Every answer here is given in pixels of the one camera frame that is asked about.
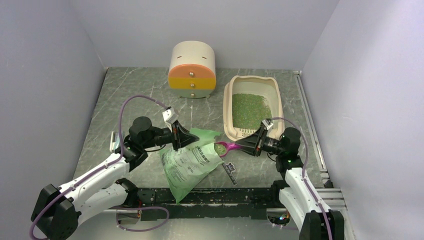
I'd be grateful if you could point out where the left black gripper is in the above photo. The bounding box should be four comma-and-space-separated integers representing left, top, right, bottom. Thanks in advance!
142, 118, 199, 151

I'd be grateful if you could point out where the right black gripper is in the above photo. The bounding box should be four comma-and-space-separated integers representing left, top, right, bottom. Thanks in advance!
235, 126, 285, 157

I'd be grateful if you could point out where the green litter bag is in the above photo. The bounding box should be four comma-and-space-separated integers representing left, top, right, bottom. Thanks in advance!
159, 128, 224, 204

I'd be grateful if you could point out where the magenta plastic scoop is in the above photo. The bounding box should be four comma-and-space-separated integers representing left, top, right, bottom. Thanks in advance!
214, 141, 241, 157

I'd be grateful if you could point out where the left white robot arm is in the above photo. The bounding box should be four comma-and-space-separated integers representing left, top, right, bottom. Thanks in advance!
29, 116, 199, 240

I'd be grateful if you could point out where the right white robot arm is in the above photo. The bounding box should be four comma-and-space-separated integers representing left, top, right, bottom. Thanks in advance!
235, 125, 345, 240

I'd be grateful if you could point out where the beige litter box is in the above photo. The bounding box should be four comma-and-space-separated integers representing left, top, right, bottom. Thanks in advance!
223, 75, 284, 141

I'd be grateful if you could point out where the beige orange drawer cabinet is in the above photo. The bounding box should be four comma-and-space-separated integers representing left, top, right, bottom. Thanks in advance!
167, 40, 217, 99

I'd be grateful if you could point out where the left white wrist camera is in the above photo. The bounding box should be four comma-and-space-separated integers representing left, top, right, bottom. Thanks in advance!
162, 106, 179, 128

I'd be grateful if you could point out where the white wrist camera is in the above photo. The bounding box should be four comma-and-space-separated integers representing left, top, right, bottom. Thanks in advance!
260, 118, 274, 131
162, 106, 179, 128

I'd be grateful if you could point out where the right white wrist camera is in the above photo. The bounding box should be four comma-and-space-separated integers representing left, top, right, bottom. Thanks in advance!
260, 118, 274, 131

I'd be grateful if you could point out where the black mounting rail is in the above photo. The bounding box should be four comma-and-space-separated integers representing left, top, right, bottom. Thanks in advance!
138, 187, 290, 222

